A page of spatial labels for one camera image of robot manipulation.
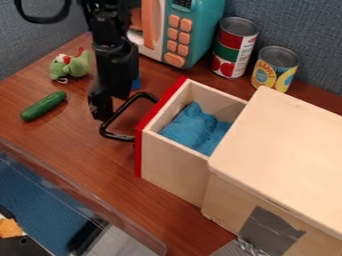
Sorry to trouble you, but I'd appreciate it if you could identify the blue cloth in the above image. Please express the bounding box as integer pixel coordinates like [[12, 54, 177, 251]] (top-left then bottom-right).
[[157, 101, 234, 158]]

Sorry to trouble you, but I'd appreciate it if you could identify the green plush toy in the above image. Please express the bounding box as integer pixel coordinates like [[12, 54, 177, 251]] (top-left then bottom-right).
[[48, 47, 94, 85]]

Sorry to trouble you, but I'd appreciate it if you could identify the cabinet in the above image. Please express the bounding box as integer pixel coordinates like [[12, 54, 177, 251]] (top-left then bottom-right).
[[199, 85, 342, 256]]

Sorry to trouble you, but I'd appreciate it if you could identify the black cable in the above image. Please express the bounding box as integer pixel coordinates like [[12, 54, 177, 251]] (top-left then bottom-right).
[[12, 0, 74, 25]]

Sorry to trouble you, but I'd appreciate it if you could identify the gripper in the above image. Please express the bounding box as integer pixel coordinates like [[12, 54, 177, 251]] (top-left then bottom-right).
[[86, 41, 141, 122]]

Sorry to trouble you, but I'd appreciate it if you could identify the yellow can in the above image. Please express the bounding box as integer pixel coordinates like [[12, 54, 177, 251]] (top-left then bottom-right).
[[249, 45, 301, 94]]

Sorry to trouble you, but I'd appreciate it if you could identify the blue toy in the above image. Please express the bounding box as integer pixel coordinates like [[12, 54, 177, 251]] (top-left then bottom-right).
[[129, 70, 143, 91]]

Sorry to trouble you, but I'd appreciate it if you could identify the drawer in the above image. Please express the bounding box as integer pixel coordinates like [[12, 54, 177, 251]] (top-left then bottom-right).
[[97, 75, 249, 208]]

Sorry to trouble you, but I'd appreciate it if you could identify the toy microwave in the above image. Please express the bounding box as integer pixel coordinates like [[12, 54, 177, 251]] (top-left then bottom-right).
[[125, 0, 228, 70]]

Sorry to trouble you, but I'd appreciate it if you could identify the green toy cucumber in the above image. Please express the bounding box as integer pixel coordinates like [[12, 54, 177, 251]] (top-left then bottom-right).
[[20, 90, 69, 123]]

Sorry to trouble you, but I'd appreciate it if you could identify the red and green can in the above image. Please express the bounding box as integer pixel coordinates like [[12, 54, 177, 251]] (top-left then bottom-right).
[[209, 16, 260, 80]]

